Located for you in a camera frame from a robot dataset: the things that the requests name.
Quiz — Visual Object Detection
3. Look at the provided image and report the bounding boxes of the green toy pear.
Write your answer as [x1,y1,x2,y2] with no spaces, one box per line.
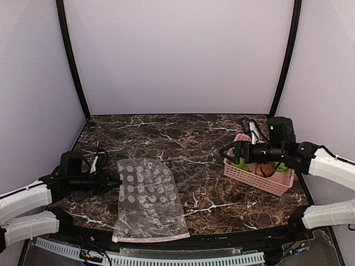
[229,158,249,172]

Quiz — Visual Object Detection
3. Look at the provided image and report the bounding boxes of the white slotted cable duct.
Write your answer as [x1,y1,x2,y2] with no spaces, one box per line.
[35,238,265,266]

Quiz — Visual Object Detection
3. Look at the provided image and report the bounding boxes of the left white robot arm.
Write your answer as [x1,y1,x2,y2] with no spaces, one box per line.
[1,151,122,251]

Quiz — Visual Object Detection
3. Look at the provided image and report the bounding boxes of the black front table rail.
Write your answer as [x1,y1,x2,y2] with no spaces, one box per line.
[47,221,331,254]

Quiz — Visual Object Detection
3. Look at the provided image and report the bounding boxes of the clear dotted zip bag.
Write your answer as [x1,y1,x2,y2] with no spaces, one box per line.
[112,158,190,243]

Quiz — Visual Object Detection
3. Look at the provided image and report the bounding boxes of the right black frame post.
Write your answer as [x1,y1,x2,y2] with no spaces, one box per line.
[268,0,302,117]

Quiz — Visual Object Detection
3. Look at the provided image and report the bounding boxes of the pink plastic basket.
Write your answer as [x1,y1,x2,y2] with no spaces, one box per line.
[223,134,295,197]

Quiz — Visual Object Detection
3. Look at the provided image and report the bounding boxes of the black frame post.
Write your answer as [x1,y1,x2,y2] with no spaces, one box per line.
[268,0,302,117]
[56,0,91,121]

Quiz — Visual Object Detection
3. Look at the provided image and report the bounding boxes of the brown toy potato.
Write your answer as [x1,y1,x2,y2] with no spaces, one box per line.
[255,162,275,177]

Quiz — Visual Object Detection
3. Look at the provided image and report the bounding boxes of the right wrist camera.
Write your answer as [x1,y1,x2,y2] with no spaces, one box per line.
[240,116,268,144]

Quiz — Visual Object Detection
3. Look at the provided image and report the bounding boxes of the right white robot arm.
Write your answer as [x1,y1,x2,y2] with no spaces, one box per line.
[219,116,354,231]

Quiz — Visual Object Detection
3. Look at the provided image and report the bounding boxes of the left black frame post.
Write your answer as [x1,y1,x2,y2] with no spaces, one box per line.
[56,0,91,121]

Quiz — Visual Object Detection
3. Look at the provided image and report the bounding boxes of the green toy guava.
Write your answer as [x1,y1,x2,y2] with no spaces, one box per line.
[274,162,288,172]

